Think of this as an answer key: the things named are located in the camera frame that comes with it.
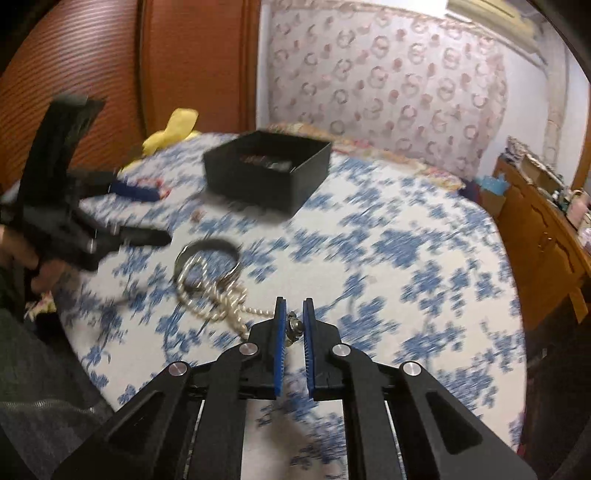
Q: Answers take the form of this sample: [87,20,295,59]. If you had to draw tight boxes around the brown slatted wooden wardrobe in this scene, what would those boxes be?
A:
[0,0,262,185]

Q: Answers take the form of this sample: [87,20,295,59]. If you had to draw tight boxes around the yellow plush toy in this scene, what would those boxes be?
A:
[117,108,201,174]

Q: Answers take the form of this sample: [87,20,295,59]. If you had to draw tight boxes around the blue floral tablecloth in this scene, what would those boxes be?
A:
[55,131,527,480]

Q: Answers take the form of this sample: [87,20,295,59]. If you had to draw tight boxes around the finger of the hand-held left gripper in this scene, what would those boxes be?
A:
[69,171,162,205]
[76,224,172,256]

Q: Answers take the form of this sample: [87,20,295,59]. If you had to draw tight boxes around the pile of patterned cloth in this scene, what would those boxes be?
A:
[505,136,532,162]

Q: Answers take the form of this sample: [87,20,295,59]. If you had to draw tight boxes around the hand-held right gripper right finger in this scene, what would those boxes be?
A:
[302,298,539,480]

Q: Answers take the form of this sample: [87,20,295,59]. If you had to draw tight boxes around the ring patterned curtain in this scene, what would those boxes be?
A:
[268,2,509,181]

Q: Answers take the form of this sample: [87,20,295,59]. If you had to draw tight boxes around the floral bedspread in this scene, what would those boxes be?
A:
[265,121,467,192]

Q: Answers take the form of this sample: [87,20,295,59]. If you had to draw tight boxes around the beige side curtain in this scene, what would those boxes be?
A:
[542,41,571,162]

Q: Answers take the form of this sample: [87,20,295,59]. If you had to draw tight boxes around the white pearl necklace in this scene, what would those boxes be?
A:
[175,258,278,340]

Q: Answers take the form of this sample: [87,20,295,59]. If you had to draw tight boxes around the person's left hand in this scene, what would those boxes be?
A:
[0,222,81,296]

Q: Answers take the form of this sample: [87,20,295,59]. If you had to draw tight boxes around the silver bangle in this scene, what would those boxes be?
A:
[174,237,243,289]

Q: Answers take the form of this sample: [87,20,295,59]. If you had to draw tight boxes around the black storage box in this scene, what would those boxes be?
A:
[203,130,333,217]

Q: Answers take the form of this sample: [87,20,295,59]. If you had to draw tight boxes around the beige air conditioner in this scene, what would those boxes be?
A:
[445,0,539,51]

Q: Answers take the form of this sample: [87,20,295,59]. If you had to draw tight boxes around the box with blue tissue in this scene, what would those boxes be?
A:
[475,174,509,217]

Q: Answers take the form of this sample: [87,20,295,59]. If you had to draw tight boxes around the cardboard box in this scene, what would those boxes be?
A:
[522,154,561,190]

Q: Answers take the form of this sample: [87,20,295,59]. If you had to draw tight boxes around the red bead bracelet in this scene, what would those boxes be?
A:
[139,178,172,199]

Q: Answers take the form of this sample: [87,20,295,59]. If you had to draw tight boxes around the silver purple brooch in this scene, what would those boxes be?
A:
[285,311,305,347]

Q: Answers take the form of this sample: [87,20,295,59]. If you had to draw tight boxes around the person's grey trousers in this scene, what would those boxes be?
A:
[0,305,114,480]

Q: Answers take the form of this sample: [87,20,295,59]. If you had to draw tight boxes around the wooden sideboard cabinet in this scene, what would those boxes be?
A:
[492,154,591,330]

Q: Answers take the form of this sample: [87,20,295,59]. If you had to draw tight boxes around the pink thermos jug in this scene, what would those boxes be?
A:
[567,189,591,227]

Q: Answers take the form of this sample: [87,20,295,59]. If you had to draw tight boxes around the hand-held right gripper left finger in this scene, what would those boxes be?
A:
[51,296,288,480]

